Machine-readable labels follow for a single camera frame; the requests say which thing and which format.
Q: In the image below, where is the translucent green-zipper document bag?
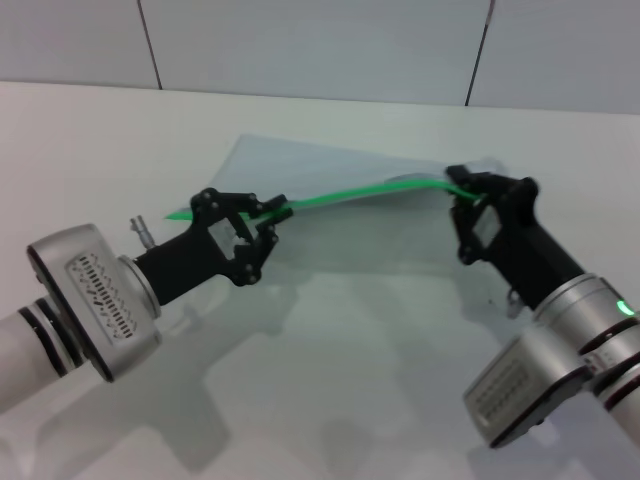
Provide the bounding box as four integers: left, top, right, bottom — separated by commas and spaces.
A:
163, 133, 507, 274

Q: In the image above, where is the silver vented wrist camera box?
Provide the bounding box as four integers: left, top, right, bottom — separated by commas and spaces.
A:
26, 223, 163, 385
461, 331, 589, 450

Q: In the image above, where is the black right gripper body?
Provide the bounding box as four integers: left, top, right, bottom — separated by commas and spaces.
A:
458, 173, 587, 310

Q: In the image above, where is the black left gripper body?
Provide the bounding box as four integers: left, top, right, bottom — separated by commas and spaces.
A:
133, 186, 260, 307

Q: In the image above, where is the black cable with silver plug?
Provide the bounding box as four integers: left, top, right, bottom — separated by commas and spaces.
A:
503, 287, 525, 320
128, 215, 158, 249

